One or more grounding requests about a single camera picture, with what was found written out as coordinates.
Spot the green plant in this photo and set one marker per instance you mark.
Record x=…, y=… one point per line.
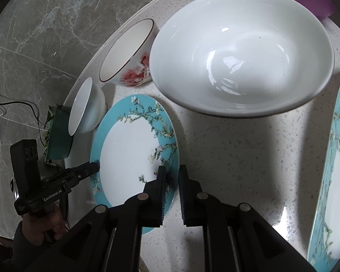
x=49, y=117

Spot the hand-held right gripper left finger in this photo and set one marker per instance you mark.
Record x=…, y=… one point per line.
x=162, y=184

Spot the red floral bowl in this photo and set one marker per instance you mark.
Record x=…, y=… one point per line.
x=124, y=51

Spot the person's left hand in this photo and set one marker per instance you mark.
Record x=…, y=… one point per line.
x=55, y=222

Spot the long turquoise floral plate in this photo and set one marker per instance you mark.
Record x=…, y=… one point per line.
x=337, y=189

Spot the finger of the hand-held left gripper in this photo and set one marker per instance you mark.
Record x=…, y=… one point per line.
x=86, y=170

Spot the small white bowl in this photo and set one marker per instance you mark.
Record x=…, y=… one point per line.
x=93, y=104

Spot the teal plant pot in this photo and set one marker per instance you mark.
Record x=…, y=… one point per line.
x=59, y=138

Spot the person's left forearm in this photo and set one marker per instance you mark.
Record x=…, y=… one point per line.
x=28, y=243

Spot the large white bowl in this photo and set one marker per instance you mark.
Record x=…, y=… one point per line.
x=243, y=48

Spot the round turquoise floral plate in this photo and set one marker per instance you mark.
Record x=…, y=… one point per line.
x=130, y=153

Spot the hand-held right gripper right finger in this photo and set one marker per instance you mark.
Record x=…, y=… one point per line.
x=183, y=192

